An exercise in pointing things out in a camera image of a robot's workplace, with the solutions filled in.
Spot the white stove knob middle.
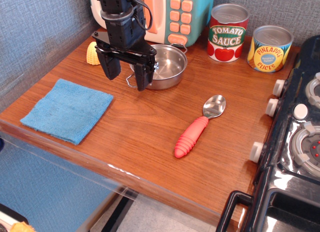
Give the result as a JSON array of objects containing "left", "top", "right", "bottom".
[{"left": 265, "top": 98, "right": 279, "bottom": 117}]

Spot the toy microwave teal orange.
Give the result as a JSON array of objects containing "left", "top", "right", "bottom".
[{"left": 90, "top": 0, "right": 214, "bottom": 47}]

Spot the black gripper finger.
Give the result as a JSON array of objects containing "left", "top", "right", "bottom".
[
  {"left": 96, "top": 48, "right": 121, "bottom": 80},
  {"left": 134, "top": 63, "right": 155, "bottom": 92}
]

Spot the tomato sauce can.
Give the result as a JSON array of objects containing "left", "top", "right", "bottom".
[{"left": 207, "top": 3, "right": 250, "bottom": 63}]

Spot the grey stove burner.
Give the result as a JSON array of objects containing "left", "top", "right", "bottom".
[
  {"left": 290, "top": 121, "right": 320, "bottom": 178},
  {"left": 305, "top": 72, "right": 320, "bottom": 109}
]

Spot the black toy stove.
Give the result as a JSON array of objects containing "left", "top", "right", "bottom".
[{"left": 216, "top": 35, "right": 320, "bottom": 232}]

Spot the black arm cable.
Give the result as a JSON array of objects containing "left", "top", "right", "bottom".
[{"left": 132, "top": 0, "right": 154, "bottom": 32}]

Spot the grey stove burner front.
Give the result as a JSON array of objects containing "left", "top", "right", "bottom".
[{"left": 290, "top": 121, "right": 320, "bottom": 178}]

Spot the red handled metal spoon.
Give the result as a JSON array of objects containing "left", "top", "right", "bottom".
[{"left": 174, "top": 94, "right": 226, "bottom": 158}]

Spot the white stove knob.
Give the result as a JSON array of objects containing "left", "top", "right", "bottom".
[
  {"left": 265, "top": 98, "right": 279, "bottom": 117},
  {"left": 249, "top": 141, "right": 264, "bottom": 164},
  {"left": 272, "top": 79, "right": 286, "bottom": 97}
]

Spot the white stove knob bottom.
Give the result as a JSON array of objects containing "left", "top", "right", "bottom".
[{"left": 249, "top": 141, "right": 264, "bottom": 164}]

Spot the pineapple slices can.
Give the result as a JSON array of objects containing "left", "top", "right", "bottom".
[{"left": 247, "top": 25, "right": 294, "bottom": 73}]

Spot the yellow toy corn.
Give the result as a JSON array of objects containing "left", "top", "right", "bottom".
[{"left": 86, "top": 41, "right": 100, "bottom": 66}]

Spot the silver metal pot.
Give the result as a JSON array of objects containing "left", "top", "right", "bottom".
[{"left": 125, "top": 43, "right": 188, "bottom": 91}]

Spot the grey stove burner back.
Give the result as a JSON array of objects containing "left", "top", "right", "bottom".
[{"left": 305, "top": 72, "right": 320, "bottom": 109}]

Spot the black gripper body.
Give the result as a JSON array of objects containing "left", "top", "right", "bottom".
[{"left": 93, "top": 4, "right": 157, "bottom": 63}]

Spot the white round stove button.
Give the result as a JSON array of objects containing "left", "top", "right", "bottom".
[{"left": 293, "top": 103, "right": 308, "bottom": 120}]

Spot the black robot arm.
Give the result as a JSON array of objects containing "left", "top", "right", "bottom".
[{"left": 92, "top": 0, "right": 159, "bottom": 91}]

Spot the white stove knob top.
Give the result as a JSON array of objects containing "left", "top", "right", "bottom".
[{"left": 272, "top": 79, "right": 286, "bottom": 97}]

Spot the blue rag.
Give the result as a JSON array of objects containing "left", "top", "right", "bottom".
[{"left": 20, "top": 79, "right": 114, "bottom": 145}]

